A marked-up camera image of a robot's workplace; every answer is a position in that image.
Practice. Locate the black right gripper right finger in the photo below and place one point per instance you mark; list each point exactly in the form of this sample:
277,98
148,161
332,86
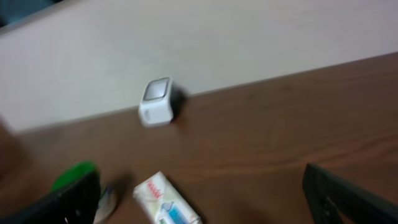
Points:
328,196

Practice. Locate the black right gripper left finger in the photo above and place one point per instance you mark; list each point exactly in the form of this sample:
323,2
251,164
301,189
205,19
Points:
76,202

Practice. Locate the green lid jar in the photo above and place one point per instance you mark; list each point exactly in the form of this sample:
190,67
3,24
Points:
107,202

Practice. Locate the white Panadol box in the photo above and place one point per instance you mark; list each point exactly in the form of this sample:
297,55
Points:
162,203

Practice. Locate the white barcode scanner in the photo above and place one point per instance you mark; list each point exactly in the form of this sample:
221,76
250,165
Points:
161,102

